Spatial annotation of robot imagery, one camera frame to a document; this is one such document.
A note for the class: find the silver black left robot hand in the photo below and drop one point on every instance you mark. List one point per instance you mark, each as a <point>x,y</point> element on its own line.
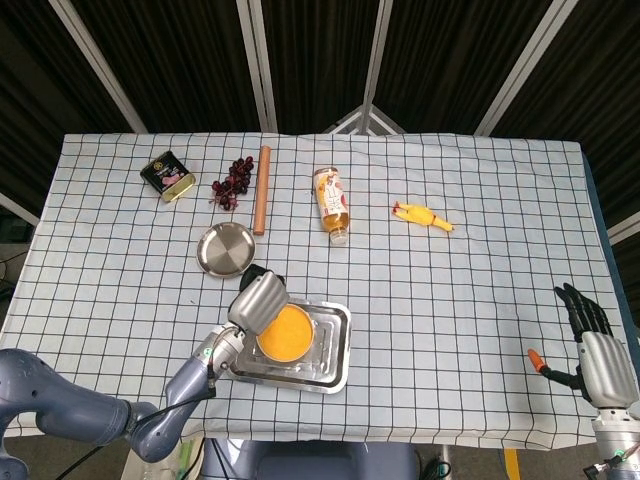
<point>257,302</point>

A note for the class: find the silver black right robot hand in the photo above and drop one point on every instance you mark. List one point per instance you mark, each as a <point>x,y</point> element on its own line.
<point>607,370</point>

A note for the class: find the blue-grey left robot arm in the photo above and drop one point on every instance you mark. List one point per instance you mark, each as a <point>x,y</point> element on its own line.
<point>190,375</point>

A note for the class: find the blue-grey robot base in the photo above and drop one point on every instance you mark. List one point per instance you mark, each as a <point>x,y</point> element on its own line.
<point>310,462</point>

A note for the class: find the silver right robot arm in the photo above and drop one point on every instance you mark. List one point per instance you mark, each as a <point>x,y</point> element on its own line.
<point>612,435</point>

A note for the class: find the white bowl of yellow soup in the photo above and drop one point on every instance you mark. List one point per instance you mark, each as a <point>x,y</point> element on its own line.
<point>295,340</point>

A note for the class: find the rectangular stainless steel tray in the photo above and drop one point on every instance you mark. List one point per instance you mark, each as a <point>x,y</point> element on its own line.
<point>332,360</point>

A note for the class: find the white blue checkered tablecloth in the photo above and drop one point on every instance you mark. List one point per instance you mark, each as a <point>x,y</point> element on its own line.
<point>450,300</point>

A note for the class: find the round stainless steel plate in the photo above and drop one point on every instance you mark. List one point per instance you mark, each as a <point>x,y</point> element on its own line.
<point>225,250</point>

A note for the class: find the wooden rolling pin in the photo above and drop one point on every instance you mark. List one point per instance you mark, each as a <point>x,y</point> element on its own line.
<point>261,190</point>

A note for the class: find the tea bottle with white cap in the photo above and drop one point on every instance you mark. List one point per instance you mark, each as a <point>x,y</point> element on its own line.
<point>331,200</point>

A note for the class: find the bunch of dark red grapes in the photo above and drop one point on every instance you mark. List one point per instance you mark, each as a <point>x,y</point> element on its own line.
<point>235,175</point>

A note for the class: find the black luncheon meat can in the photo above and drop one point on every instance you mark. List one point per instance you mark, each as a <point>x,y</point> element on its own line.
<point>167,177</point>

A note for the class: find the clear plastic bag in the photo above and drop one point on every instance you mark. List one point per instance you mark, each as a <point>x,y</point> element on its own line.
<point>187,462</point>

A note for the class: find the yellow rubber chicken toy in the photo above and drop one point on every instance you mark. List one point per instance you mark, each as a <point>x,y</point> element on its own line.
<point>420,215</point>

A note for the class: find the white triangular partition foot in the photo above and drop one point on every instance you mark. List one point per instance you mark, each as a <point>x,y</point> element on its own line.
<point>350,120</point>

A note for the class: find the white partition frame bar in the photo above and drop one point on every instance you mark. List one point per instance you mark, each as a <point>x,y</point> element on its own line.
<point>20,210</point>
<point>625,227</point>

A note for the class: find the double white partition frame post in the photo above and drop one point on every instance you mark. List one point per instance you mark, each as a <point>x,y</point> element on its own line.
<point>267,100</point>

